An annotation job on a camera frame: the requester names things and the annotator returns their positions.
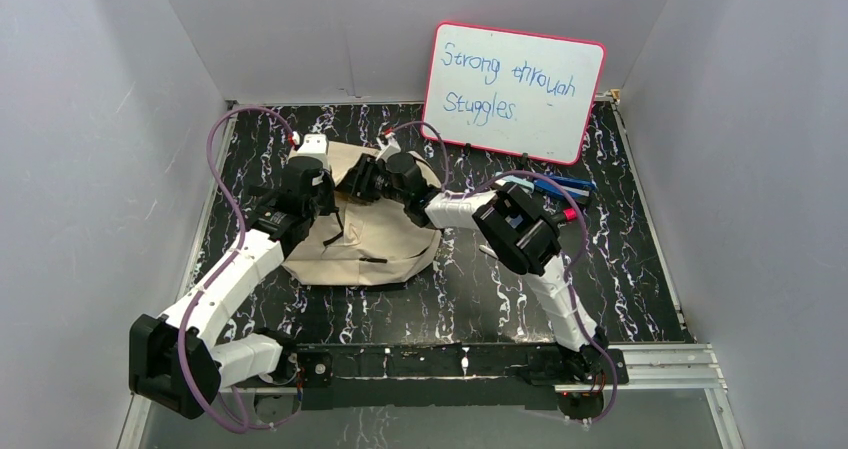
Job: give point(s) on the light blue white stapler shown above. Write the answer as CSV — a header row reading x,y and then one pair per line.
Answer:
x,y
526,185

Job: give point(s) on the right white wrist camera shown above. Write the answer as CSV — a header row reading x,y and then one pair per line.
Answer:
x,y
388,146

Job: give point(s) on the beige canvas backpack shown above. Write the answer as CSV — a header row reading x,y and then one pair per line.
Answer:
x,y
367,244

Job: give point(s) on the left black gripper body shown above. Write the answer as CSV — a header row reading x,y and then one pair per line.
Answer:
x,y
324,203

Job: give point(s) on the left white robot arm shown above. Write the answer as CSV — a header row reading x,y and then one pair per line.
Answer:
x,y
175,359

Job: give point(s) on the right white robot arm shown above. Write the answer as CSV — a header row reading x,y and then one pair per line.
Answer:
x,y
518,232

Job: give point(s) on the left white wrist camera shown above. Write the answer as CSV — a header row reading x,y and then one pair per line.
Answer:
x,y
314,146

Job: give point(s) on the pink framed whiteboard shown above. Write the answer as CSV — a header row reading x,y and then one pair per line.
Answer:
x,y
512,92

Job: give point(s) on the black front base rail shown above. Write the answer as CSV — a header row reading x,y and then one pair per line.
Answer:
x,y
534,376

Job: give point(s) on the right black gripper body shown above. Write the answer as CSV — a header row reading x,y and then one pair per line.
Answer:
x,y
377,184

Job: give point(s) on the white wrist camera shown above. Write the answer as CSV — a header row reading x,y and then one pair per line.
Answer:
x,y
388,146
314,146

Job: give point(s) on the blue black stapler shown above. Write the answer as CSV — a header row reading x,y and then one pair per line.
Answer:
x,y
581,191

